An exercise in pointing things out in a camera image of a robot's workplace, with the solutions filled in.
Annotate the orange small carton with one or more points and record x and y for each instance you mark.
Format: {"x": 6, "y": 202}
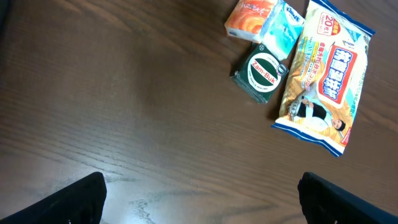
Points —
{"x": 250, "y": 19}

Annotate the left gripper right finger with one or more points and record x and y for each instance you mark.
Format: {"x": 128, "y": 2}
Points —
{"x": 325, "y": 202}

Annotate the round tape roll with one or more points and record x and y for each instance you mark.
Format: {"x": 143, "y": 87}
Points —
{"x": 260, "y": 74}

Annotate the yellow snack bag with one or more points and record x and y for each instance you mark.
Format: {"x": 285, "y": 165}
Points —
{"x": 325, "y": 81}

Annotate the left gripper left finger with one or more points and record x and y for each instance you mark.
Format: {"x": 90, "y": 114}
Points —
{"x": 80, "y": 202}

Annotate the teal small carton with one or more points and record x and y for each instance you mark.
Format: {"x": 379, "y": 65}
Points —
{"x": 282, "y": 30}

